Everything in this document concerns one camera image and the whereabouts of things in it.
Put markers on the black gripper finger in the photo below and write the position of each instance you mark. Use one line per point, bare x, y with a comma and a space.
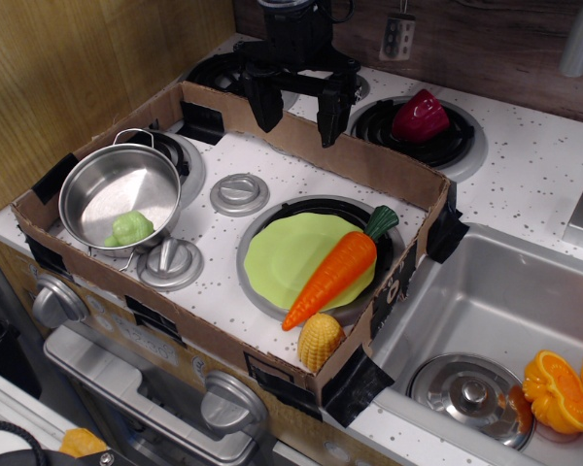
265, 100
335, 102

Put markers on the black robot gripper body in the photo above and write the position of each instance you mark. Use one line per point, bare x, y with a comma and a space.
297, 54

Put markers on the orange plastic toy carrot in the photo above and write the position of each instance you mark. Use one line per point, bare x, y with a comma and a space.
352, 256

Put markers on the light green plastic plate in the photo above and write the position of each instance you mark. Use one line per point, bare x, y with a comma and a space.
280, 259

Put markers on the silver stove knob back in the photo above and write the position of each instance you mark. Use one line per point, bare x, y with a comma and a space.
362, 88

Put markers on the silver stove knob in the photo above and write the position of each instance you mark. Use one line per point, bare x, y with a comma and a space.
240, 194
362, 88
172, 265

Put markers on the black back left burner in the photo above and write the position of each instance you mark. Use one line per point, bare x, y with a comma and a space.
222, 72

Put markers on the black burner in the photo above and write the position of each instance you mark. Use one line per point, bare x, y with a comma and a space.
349, 304
222, 72
187, 160
458, 152

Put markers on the brown cardboard fence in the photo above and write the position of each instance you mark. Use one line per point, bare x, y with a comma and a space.
214, 314

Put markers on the dark red toy pepper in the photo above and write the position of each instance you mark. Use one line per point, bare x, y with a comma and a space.
420, 119

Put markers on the hanging metal spatula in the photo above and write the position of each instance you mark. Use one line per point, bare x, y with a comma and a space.
398, 35

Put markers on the black front left burner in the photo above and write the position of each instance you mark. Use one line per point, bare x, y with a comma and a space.
187, 160

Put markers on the silver stove knob upper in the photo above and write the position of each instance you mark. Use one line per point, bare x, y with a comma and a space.
240, 194

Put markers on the black back right burner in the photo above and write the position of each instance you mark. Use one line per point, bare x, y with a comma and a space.
458, 152

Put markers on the small steel pot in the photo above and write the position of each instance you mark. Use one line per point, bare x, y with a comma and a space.
130, 175

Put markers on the black front right burner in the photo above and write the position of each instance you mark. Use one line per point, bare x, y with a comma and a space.
349, 304

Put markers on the green toy vegetable piece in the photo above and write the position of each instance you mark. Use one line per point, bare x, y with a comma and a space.
128, 229

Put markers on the silver stove knob lower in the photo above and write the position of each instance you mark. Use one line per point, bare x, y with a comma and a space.
172, 265

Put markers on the yellow toy corn cob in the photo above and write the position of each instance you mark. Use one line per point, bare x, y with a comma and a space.
319, 338

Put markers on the silver faucet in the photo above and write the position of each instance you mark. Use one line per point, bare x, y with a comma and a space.
571, 64

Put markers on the steel sink basin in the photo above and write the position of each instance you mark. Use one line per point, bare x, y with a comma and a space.
496, 296

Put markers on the silver oven knob left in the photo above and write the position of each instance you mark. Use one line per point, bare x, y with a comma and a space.
57, 303

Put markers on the silver oven knob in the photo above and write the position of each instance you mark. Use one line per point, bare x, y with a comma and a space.
229, 406
57, 303

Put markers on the silver oven knob right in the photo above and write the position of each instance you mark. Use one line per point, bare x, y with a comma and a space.
229, 406

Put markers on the steel pot lid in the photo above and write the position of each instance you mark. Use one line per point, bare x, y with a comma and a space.
478, 393

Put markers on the orange toy half fruit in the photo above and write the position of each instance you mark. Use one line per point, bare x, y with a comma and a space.
555, 392

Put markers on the yellow object bottom left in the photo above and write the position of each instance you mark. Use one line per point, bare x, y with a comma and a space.
80, 442

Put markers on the silver oven door handle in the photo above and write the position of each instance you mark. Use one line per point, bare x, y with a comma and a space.
158, 415

